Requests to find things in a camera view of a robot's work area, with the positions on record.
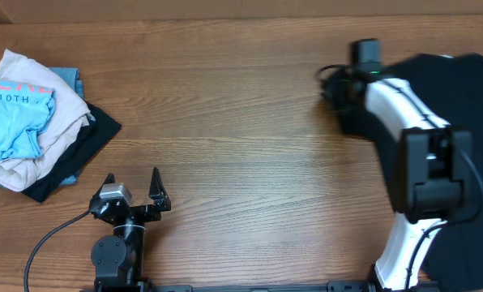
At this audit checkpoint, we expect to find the black t-shirt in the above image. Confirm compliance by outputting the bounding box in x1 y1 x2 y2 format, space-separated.
323 54 483 291

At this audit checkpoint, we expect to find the beige folded garment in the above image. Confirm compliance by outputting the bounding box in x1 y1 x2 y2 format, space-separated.
0 49 90 191

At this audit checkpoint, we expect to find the light blue printed t-shirt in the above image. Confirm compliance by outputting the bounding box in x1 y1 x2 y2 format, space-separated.
0 79 55 161

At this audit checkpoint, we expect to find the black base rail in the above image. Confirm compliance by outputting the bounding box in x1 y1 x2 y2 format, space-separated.
79 279 441 292

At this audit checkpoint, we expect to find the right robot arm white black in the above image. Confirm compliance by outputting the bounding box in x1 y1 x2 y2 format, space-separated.
315 63 483 291

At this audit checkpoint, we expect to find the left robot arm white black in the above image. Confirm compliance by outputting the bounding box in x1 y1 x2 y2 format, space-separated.
89 168 171 291

